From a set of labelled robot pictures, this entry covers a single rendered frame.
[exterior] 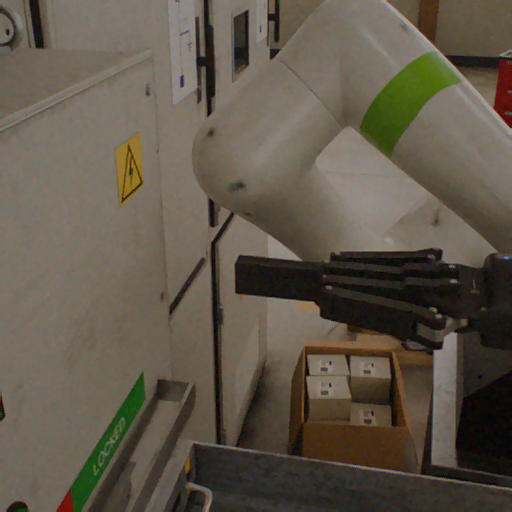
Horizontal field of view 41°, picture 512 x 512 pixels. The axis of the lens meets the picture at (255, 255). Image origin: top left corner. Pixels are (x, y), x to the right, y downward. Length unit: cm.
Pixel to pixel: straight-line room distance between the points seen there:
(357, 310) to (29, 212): 25
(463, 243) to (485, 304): 51
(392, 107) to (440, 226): 36
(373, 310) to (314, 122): 28
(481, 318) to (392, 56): 30
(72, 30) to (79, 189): 42
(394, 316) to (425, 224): 54
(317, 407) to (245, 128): 157
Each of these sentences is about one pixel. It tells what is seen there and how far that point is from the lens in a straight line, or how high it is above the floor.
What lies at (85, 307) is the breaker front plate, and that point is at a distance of 55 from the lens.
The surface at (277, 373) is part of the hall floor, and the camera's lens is 258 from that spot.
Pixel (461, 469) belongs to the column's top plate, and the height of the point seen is 75.
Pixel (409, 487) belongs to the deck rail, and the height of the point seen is 90.
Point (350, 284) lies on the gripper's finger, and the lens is 55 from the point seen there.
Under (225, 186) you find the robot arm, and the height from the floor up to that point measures 124.
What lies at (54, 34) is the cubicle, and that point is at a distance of 87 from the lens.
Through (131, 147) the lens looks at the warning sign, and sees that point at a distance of 61.
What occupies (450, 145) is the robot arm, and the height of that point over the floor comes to 130.
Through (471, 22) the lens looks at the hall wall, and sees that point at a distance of 845.
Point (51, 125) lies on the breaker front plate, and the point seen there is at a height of 138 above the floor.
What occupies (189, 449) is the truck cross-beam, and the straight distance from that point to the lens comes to 87.
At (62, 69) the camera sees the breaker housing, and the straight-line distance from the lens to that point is 59.
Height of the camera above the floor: 150
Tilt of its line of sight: 26 degrees down
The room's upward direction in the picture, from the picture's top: straight up
